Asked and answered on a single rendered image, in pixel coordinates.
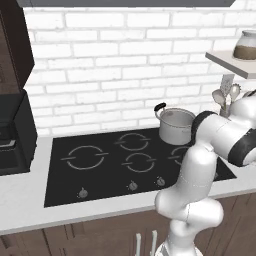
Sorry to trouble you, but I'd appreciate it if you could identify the black glass hob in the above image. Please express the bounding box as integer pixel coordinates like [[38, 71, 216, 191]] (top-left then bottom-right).
[[43, 126, 238, 209]]

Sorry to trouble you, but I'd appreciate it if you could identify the grey spoon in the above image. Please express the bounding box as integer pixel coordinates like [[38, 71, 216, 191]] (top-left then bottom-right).
[[211, 88, 227, 111]]

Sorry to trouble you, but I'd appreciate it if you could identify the grey utensil pot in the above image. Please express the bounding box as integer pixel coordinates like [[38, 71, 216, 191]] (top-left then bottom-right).
[[219, 105, 232, 119]]

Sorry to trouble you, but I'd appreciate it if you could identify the grey ladle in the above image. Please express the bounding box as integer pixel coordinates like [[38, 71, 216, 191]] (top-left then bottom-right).
[[229, 83, 242, 104]]

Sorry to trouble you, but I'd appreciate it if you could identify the brown cupboard door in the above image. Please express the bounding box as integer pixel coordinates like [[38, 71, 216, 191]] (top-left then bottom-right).
[[0, 227, 51, 256], [43, 214, 141, 256], [199, 192, 256, 256]]

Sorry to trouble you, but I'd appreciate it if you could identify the grey extractor hood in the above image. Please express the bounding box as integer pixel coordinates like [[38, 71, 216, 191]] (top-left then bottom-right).
[[15, 0, 238, 9]]

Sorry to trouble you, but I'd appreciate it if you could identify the glass jar with brown contents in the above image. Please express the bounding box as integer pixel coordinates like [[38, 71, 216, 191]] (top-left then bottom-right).
[[232, 29, 256, 61]]

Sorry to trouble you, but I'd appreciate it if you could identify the silver pot with black handle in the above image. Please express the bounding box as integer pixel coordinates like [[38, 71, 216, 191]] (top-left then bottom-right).
[[153, 102, 197, 147]]

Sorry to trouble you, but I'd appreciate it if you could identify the white cupboard handle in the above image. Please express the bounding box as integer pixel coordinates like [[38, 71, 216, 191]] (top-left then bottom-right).
[[134, 232, 142, 256], [150, 229, 159, 256]]

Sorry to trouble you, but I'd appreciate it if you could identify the white wall shelf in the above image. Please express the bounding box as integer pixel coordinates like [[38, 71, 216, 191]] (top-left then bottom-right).
[[204, 50, 256, 80]]

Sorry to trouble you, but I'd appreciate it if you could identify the dark brown wall cupboard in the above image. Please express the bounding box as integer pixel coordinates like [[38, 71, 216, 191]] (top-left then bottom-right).
[[0, 0, 36, 96]]

